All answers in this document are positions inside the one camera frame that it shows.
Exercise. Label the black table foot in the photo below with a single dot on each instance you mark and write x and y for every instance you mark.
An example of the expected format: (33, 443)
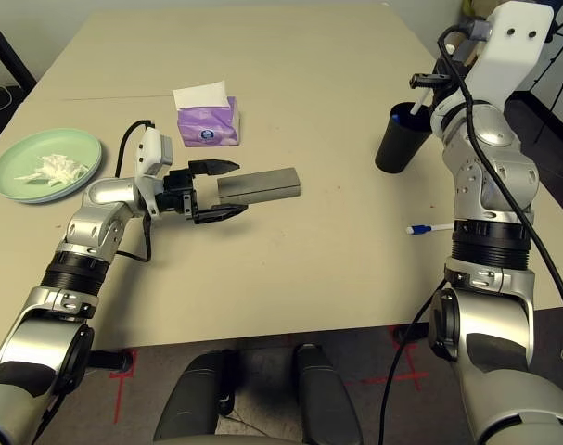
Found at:
(109, 360)
(411, 334)

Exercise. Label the grey glasses case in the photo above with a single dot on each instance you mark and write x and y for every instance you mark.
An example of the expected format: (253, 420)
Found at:
(262, 185)

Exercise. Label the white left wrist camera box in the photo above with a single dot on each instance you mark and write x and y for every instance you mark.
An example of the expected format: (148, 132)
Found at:
(151, 150)

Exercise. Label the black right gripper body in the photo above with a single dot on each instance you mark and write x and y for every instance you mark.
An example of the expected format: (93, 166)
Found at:
(450, 90)

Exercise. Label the wooden side table black legs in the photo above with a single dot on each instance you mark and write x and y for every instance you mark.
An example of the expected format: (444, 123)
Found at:
(5, 51)

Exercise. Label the black tripod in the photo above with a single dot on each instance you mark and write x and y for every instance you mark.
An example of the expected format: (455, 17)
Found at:
(561, 69)

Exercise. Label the white marker blue cap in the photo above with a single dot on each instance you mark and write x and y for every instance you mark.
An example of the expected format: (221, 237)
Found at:
(422, 229)

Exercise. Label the white marker black cap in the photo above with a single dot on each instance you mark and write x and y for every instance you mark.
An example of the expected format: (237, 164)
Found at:
(419, 103)

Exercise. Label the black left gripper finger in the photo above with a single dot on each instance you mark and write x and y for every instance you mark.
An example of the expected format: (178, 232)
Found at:
(218, 214)
(213, 166)

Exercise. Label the black plastic cup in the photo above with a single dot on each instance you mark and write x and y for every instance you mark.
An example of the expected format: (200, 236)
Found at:
(399, 146)

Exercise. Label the grey robot leg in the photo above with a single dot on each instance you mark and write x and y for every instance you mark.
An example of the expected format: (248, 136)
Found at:
(193, 398)
(327, 398)

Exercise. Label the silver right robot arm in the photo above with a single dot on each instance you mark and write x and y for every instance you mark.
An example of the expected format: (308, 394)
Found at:
(490, 139)

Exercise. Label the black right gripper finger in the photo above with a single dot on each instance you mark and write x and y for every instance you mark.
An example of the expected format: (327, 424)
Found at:
(425, 81)

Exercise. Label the yellow-green seat cushion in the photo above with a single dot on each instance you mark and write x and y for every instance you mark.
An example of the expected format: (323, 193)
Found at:
(469, 5)

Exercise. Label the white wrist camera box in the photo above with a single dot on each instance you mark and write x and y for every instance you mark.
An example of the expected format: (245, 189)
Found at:
(503, 46)
(151, 150)

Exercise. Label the white tissue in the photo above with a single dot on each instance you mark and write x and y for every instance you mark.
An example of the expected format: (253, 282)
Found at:
(58, 169)

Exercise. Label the light blue plate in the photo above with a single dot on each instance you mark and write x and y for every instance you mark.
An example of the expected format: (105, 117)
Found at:
(84, 187)

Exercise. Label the grey left robot leg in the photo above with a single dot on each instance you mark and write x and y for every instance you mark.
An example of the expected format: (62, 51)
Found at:
(193, 398)

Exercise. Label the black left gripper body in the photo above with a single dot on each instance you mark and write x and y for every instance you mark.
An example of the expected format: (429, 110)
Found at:
(176, 194)

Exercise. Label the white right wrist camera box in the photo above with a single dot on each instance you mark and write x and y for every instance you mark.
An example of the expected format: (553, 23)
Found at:
(503, 46)

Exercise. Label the grey right robot leg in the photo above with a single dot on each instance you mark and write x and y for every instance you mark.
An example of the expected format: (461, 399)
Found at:
(327, 398)

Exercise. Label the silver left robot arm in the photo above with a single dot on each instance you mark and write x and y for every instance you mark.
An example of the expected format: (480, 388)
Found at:
(100, 194)

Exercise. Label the purple tissue pack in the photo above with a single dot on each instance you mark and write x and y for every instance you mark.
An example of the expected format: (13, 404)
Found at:
(207, 123)

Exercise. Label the light green plate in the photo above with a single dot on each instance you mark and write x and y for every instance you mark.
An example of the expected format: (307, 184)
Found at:
(26, 148)

